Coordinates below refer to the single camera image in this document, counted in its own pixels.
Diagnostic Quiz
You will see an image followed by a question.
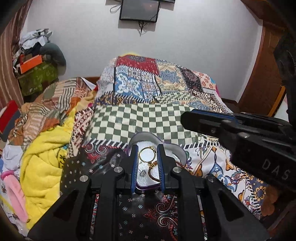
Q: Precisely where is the small silver earring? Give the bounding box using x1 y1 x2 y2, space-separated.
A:
139 170 147 177

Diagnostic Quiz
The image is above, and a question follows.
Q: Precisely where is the purple heart-shaped jewelry box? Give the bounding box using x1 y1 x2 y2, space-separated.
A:
128 132 187 191

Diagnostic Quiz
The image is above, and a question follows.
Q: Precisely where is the gold bangle ring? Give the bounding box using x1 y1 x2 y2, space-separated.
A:
138 146 158 164

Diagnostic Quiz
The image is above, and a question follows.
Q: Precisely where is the right hand on gripper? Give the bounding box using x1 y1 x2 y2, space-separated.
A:
261 185 280 217

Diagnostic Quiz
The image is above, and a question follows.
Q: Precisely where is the brown wooden wardrobe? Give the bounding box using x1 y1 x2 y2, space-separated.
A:
238 0 287 116

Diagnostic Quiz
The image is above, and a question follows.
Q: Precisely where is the colourful patchwork bedspread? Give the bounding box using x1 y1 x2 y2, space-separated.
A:
60 55 265 240

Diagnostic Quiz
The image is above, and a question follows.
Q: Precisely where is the yellow fleece blanket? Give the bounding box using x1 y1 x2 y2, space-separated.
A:
20 90 97 229

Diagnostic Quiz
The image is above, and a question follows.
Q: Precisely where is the striped brown patchwork cloth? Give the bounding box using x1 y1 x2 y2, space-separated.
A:
8 77 91 150

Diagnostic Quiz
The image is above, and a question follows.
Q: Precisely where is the green patterned covered stand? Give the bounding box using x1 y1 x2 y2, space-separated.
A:
17 62 58 96

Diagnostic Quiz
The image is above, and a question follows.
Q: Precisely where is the red box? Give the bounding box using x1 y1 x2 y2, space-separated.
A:
0 100 20 133

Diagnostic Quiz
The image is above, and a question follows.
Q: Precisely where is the striped brown curtain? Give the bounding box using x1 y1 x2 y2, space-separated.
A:
1 1 32 108

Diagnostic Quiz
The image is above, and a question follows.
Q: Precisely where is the orange box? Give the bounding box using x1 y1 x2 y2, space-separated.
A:
20 55 43 74

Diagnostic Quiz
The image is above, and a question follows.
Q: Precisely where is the grey white clothes pile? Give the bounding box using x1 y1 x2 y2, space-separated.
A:
13 28 53 60

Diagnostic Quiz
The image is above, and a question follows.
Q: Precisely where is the large wall-mounted black television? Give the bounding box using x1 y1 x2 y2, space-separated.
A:
160 0 176 3

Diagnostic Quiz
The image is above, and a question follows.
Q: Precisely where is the small wall-mounted black monitor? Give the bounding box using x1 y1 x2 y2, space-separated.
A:
119 0 160 23

